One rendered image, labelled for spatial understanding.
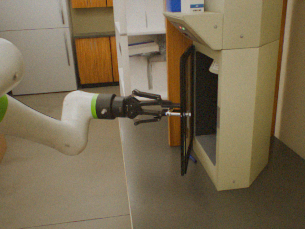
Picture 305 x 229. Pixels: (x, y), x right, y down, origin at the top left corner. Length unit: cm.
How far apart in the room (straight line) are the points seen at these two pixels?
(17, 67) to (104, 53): 524
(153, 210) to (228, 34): 57
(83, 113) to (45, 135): 18
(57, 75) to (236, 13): 519
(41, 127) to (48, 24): 489
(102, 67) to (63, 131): 497
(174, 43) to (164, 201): 61
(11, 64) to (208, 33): 51
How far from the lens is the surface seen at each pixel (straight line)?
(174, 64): 129
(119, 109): 109
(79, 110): 112
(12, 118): 93
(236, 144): 105
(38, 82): 604
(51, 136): 103
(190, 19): 90
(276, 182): 120
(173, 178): 117
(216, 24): 92
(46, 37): 587
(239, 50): 96
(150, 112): 109
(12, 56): 74
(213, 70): 107
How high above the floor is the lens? 156
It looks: 20 degrees down
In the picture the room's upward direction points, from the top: 3 degrees counter-clockwise
